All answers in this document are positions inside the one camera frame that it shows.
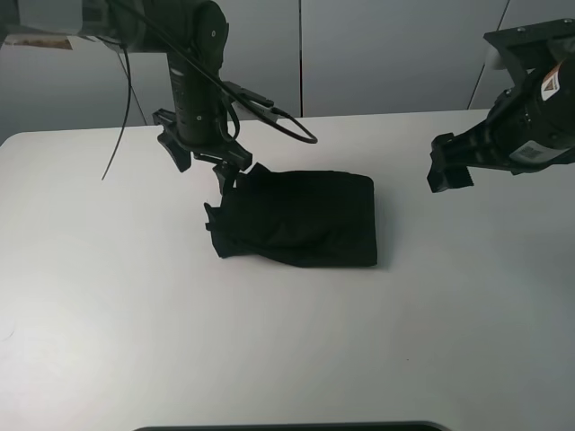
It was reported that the black printed t-shirt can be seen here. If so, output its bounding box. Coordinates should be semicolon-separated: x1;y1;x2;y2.
204;163;378;268

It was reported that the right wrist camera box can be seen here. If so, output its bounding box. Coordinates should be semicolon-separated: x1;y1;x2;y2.
483;18;574;85

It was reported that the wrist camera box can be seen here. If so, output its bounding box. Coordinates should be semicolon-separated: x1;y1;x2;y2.
224;81;288;123
483;18;574;85

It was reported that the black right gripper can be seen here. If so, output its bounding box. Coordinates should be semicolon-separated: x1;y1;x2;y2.
427;87;530;193

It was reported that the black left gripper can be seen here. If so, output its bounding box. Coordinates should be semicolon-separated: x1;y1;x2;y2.
153;109;252;194

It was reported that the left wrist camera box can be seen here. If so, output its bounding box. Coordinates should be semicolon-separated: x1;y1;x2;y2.
224;81;288;123

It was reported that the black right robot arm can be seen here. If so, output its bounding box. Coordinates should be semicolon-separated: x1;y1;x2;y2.
214;57;574;200

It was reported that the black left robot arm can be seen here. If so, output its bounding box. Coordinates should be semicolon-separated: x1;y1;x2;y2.
80;1;252;172

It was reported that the black left camera cable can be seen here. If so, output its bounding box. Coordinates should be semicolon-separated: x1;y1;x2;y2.
101;0;319;181

